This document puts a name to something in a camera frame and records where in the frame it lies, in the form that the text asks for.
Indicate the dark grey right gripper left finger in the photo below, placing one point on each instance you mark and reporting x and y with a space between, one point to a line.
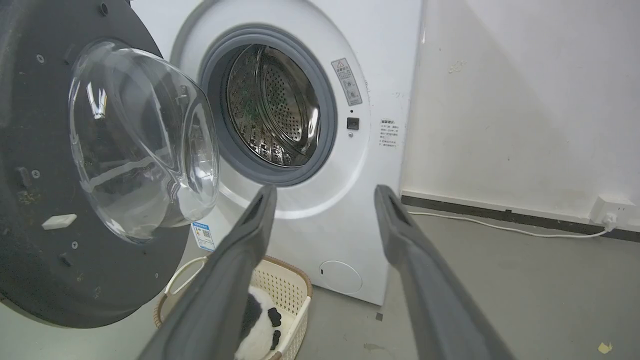
220 295

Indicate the blue energy label sticker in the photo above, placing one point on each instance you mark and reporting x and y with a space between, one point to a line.
203 236

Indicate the black and white plush toy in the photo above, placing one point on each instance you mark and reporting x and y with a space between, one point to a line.
260 325

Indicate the white front-load washing machine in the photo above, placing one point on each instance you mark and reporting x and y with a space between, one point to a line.
350 150

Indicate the white wall socket with plug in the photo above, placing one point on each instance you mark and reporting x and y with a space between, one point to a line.
611 210

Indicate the cream plastic laundry basket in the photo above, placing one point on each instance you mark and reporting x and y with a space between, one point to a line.
285 292

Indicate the round dark washing machine door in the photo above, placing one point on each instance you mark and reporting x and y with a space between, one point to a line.
95 165

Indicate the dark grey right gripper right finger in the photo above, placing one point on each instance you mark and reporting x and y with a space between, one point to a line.
435 300

